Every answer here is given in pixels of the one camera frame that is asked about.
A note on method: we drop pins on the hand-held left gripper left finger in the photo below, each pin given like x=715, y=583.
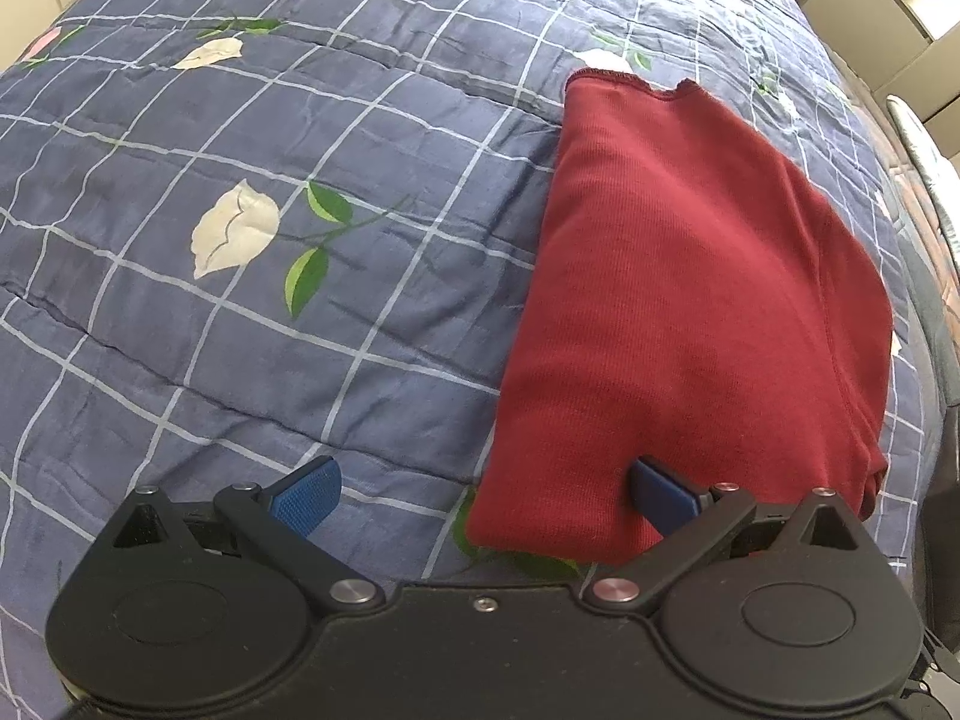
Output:
x=309, y=499

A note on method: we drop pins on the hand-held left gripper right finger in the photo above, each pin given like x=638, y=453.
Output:
x=660, y=499

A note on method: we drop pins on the dark red knit garment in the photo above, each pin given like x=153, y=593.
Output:
x=697, y=300

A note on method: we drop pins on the blue checked floral blanket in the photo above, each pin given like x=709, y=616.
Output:
x=300, y=165

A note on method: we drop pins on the silver grey padded cushion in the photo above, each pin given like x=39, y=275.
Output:
x=930, y=157

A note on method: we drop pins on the beige window ledge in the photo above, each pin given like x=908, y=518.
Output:
x=847, y=0

